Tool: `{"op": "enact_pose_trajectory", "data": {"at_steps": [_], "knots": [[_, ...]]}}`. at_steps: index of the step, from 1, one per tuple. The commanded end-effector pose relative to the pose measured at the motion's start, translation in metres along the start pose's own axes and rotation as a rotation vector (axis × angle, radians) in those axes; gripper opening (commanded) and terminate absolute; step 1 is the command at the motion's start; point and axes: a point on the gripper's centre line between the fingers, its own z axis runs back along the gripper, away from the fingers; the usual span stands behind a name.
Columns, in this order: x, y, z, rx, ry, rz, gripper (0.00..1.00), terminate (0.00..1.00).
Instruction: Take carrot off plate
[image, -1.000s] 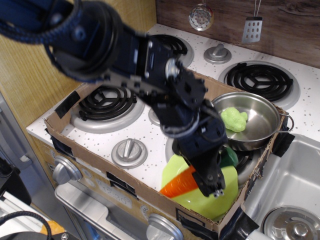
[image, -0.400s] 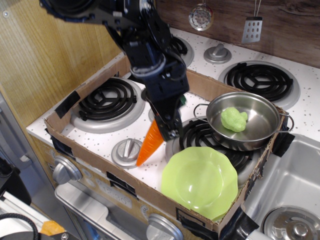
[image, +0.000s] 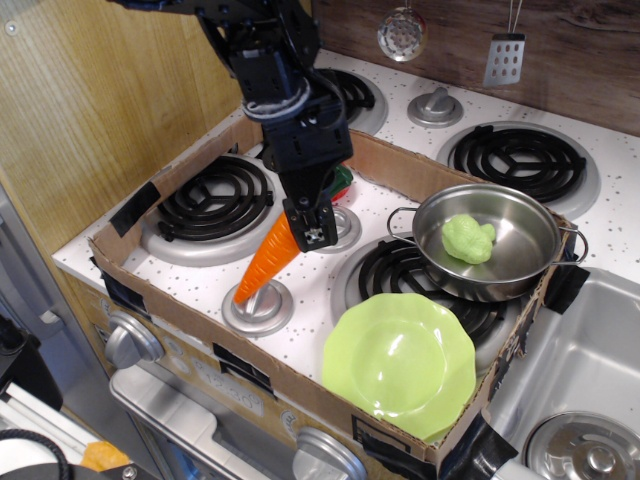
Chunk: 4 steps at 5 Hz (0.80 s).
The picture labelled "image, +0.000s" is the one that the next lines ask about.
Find front left black burner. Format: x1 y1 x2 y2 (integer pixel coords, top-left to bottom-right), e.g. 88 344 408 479
141 154 284 268

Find back left black burner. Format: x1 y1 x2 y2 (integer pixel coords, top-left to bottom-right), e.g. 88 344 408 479
319 68 388 136

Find front right black burner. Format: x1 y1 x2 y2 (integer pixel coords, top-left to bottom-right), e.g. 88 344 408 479
330 236 522 377

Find green toy lettuce piece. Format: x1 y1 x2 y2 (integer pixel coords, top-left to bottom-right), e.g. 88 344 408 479
442 214 496 265

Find silver sink drain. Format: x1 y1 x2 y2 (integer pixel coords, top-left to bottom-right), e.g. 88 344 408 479
522 412 639 479

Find black cable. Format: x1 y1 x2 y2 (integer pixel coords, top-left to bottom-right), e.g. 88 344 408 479
0 428 71 480

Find right silver oven knob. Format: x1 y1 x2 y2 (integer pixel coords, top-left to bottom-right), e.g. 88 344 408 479
292 427 368 480

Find silver oven knob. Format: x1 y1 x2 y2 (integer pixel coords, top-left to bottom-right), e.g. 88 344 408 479
105 311 165 369
292 427 368 480

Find back right black burner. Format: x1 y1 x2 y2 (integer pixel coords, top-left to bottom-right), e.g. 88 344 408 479
437 121 601 220

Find silver toy sink basin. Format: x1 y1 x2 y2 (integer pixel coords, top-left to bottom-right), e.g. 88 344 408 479
489 269 639 479

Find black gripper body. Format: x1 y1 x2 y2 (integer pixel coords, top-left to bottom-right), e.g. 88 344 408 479
242 82 353 212

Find silver stove knob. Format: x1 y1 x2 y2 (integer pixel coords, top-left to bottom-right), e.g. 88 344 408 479
407 87 464 128
316 205 362 254
221 280 294 337

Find silver centre stove knob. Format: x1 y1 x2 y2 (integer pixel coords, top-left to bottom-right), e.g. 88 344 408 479
316 205 362 254

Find silver back stove knob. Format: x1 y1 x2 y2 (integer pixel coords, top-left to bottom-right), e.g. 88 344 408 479
407 87 464 128

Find small steel pan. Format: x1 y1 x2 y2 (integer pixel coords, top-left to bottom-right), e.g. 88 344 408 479
387 184 589 302

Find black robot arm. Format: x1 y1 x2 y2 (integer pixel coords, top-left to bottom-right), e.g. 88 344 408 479
121 1 353 252

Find light green plastic plate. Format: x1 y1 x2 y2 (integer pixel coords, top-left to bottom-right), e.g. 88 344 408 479
322 293 476 441

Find yellow sponge piece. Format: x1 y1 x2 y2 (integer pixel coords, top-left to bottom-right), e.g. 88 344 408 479
80 441 131 472

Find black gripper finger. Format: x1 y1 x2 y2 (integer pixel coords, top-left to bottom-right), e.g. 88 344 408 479
304 204 338 250
283 198 312 252

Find orange plastic toy carrot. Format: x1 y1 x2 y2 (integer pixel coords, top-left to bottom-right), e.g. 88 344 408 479
233 213 300 304

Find silver oven door handle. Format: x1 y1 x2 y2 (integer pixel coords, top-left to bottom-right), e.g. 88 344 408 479
110 367 317 479

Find brown cardboard fence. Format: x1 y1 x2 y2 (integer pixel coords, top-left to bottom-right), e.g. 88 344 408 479
89 118 584 477

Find left silver oven knob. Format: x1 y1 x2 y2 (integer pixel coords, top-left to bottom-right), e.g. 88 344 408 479
105 311 165 369

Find silver front stove knob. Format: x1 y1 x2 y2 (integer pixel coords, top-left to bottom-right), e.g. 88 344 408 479
221 280 294 337

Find red toy strawberry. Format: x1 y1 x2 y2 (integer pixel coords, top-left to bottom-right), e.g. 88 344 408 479
328 165 353 202

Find black burner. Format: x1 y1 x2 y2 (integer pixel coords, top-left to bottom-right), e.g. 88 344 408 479
330 236 522 377
319 68 388 136
437 121 601 220
141 154 284 268

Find hanging silver slotted spatula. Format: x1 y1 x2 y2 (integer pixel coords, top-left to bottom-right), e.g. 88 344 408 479
483 1 526 88

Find hanging silver strainer ladle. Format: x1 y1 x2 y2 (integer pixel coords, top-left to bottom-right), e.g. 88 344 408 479
377 1 428 63

